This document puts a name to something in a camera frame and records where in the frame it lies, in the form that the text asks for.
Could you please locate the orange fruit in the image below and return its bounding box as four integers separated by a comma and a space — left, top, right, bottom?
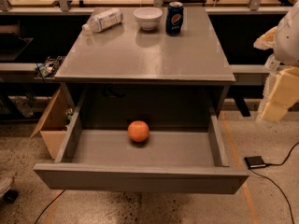
127, 120, 150, 143

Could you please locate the grey counter cabinet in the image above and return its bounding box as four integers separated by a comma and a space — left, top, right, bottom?
55, 7, 235, 128

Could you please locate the black pedal cable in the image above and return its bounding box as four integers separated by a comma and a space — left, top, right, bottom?
249, 140, 299, 224

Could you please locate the clear plastic water bottle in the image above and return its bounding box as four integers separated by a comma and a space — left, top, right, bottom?
82, 8, 123, 33

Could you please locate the black foot pedal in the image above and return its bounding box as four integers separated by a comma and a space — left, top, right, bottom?
244, 156, 266, 169

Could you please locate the black floor cable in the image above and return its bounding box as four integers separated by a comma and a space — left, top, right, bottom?
33, 189, 66, 224

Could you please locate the white ceramic bowl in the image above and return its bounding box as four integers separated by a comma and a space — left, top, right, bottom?
134, 7, 163, 31

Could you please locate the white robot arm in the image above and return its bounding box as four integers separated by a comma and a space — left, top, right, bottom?
253, 1, 299, 125

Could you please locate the clear hand sanitizer bottle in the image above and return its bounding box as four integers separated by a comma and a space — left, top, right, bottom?
264, 54, 280, 71

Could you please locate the black caster wheel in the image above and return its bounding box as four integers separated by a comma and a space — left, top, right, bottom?
3, 190, 19, 203

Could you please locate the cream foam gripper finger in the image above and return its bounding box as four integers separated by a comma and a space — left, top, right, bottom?
257, 66, 299, 123
253, 26, 277, 50

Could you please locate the grey open drawer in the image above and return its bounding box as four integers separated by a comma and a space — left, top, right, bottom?
34, 105, 248, 194

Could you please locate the grey shelf rack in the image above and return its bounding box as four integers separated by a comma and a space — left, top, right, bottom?
0, 7, 93, 121

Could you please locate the blue Pepsi can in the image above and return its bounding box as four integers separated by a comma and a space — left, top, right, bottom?
165, 1, 184, 35

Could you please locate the brown cardboard box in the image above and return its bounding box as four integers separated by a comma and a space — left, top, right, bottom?
31, 88, 73, 160

